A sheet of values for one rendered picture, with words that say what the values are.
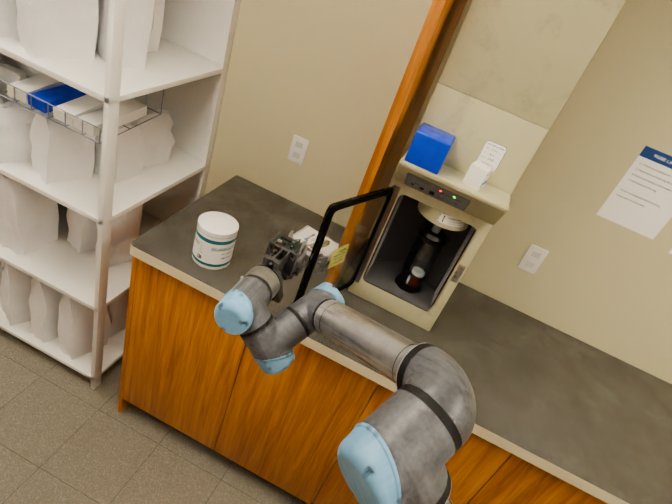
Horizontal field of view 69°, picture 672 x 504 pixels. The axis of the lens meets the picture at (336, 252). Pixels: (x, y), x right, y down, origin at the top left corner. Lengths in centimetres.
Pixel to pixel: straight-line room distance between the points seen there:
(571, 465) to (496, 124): 100
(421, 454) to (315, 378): 101
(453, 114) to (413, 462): 100
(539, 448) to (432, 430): 98
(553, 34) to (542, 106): 17
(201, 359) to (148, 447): 58
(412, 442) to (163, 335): 136
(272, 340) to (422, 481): 42
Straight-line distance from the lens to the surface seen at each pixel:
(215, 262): 164
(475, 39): 141
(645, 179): 197
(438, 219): 156
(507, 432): 162
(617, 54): 186
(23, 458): 234
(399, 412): 70
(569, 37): 141
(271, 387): 179
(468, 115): 144
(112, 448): 233
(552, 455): 167
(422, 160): 137
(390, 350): 83
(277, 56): 205
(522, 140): 145
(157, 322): 189
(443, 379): 73
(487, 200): 138
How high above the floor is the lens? 199
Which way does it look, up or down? 33 degrees down
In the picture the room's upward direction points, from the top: 21 degrees clockwise
